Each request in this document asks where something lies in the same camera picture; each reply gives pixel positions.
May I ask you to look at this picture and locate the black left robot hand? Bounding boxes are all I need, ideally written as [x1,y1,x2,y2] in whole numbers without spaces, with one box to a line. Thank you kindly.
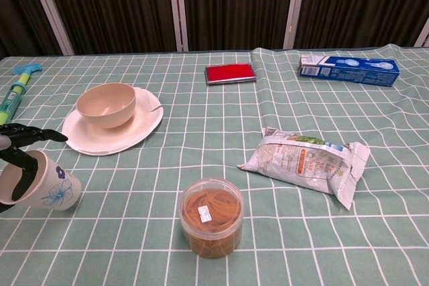
[0,123,69,214]

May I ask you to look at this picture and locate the white floral paper cup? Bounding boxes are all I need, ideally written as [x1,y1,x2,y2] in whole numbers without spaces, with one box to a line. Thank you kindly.
[0,149,82,212]

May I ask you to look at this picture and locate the green blue toy pump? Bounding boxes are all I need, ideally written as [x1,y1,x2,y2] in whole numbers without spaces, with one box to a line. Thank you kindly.
[0,64,44,126]

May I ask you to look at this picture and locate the white paper plate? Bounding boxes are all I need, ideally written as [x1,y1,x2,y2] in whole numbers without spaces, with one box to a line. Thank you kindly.
[62,86,164,156]

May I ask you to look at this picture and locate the beige bowl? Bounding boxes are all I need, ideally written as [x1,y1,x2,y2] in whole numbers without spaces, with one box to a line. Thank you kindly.
[75,82,137,130]

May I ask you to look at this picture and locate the green checked tablecloth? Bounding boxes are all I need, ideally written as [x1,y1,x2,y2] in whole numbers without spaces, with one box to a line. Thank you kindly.
[0,43,429,286]

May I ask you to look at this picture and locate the dark pleated curtain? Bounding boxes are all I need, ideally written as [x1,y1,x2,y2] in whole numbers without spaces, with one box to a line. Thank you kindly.
[0,0,429,61]

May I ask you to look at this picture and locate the clear jar of rubber bands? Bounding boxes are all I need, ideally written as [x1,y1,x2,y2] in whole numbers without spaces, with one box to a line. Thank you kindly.
[179,177,245,260]

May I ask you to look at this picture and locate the red ink pad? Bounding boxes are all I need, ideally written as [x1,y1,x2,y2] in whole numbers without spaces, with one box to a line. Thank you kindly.
[204,62,258,86]

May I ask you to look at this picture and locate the white printed snack bag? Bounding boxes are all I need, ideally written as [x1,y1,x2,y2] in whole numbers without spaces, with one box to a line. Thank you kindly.
[237,127,371,211]

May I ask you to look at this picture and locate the blue toothpaste box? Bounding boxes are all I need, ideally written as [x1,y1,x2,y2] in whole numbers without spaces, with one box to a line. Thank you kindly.
[298,54,401,88]

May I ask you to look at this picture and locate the white screen frame post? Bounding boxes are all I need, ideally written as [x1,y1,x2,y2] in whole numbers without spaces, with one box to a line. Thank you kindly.
[25,0,75,56]
[414,17,429,48]
[166,0,189,53]
[282,0,309,50]

